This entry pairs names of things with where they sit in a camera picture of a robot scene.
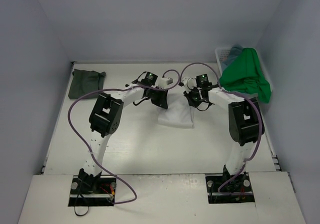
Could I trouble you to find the white t shirt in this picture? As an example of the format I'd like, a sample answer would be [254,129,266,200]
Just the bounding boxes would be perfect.
[157,93,195,129]

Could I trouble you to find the grey t shirt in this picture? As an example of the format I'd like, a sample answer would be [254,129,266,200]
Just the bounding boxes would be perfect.
[68,69,107,100]

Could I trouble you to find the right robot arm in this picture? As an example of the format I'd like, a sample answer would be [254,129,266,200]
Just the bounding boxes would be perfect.
[181,74,265,190]

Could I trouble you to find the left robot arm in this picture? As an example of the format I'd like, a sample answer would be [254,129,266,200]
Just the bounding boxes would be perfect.
[78,72,173,194]

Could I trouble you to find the white laundry basket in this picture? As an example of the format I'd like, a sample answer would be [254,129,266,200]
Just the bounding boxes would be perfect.
[215,47,273,99]

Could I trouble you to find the green t shirt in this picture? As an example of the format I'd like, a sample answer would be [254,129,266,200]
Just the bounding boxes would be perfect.
[219,48,272,103]

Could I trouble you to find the light blue garment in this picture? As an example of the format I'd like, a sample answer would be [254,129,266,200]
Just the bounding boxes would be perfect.
[223,44,243,66]

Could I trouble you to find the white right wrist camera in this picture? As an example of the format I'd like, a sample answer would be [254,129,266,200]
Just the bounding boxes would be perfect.
[180,77,197,90]

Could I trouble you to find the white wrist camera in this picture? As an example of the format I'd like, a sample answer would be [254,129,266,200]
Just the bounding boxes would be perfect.
[180,77,197,90]
[156,77,173,89]

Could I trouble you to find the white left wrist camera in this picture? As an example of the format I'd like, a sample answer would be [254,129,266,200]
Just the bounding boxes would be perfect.
[156,77,173,89]

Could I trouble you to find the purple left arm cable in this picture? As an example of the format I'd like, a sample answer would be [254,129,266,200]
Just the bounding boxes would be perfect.
[67,69,181,205]

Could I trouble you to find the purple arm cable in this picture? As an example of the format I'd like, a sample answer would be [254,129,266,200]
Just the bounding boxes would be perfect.
[179,62,263,193]
[67,69,181,205]

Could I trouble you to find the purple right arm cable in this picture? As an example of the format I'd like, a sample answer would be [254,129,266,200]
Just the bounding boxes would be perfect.
[179,62,263,193]

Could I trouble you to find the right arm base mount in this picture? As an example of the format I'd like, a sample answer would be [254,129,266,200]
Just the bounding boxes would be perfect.
[205,174,255,204]

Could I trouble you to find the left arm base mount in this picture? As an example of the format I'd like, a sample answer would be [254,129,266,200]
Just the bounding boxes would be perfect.
[68,176,117,207]

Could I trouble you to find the black loop cable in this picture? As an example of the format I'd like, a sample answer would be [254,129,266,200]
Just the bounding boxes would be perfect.
[73,183,91,217]

